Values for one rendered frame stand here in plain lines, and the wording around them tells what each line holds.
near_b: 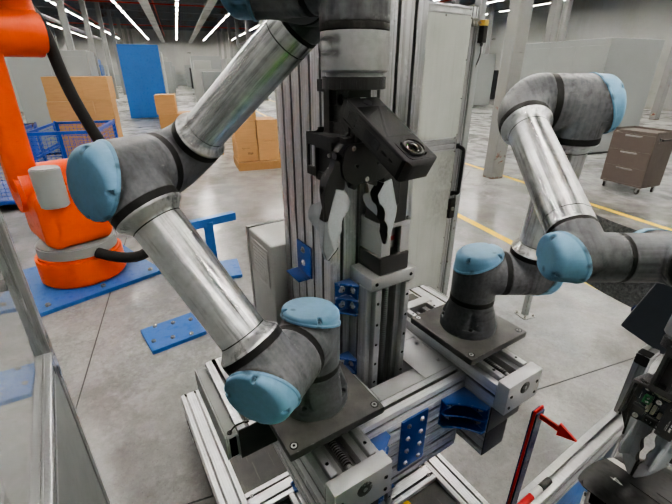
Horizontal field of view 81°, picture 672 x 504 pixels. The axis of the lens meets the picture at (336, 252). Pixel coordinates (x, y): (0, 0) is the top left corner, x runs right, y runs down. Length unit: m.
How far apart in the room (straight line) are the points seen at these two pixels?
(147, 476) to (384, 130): 2.03
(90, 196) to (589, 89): 0.90
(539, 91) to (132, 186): 0.75
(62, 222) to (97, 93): 4.36
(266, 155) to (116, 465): 6.21
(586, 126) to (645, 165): 6.32
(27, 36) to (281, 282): 2.99
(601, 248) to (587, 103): 0.37
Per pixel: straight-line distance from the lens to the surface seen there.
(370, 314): 0.97
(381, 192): 0.50
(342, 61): 0.45
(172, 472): 2.22
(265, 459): 1.88
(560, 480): 1.13
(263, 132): 7.63
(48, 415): 1.13
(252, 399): 0.68
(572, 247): 0.65
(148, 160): 0.71
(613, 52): 10.21
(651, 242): 0.72
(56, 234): 3.77
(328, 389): 0.84
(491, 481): 2.17
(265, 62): 0.64
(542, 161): 0.77
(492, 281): 1.06
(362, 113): 0.43
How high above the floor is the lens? 1.69
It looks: 25 degrees down
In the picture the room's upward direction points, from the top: straight up
